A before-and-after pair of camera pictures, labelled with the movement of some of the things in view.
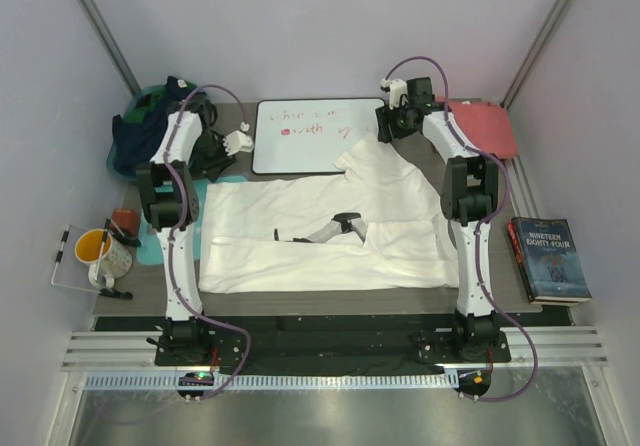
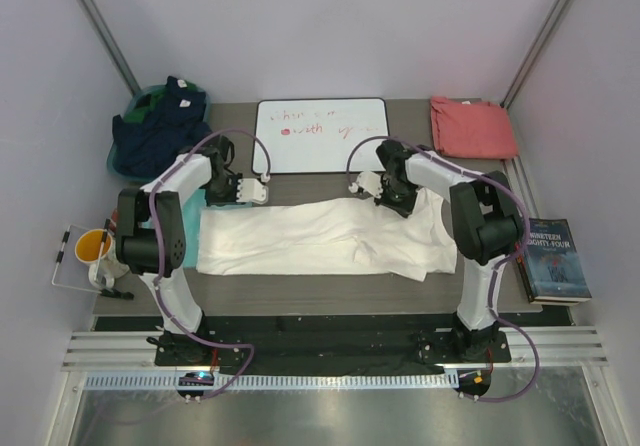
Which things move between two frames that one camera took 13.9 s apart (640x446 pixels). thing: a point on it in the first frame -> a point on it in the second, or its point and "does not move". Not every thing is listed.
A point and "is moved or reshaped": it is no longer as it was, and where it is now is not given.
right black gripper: x=383 y=117 -> x=405 y=208
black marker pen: x=110 y=292 does not move
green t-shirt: x=137 y=114 does not move
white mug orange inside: x=104 y=258 does not move
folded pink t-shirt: x=486 y=126 does not move
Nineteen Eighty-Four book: x=549 y=260 does not move
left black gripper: x=212 y=170 -> x=212 y=200
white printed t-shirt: x=383 y=182 is moved or reshaped
